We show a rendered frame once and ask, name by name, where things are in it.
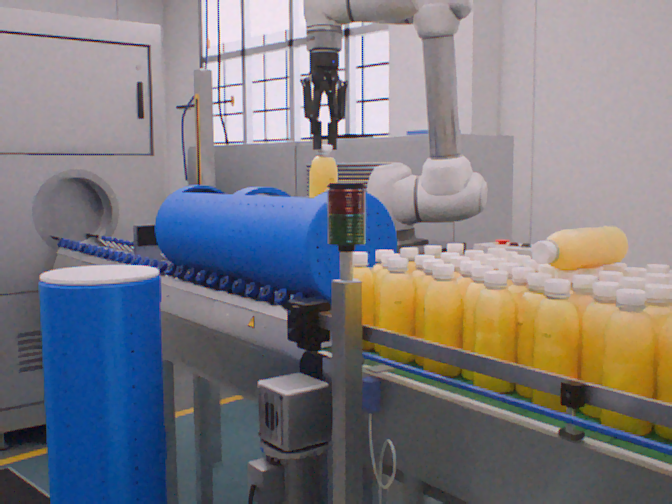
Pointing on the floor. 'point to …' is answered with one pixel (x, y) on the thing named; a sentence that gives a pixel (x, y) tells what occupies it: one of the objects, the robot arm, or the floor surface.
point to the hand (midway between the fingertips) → (324, 136)
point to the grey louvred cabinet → (418, 149)
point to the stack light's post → (347, 391)
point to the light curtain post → (204, 140)
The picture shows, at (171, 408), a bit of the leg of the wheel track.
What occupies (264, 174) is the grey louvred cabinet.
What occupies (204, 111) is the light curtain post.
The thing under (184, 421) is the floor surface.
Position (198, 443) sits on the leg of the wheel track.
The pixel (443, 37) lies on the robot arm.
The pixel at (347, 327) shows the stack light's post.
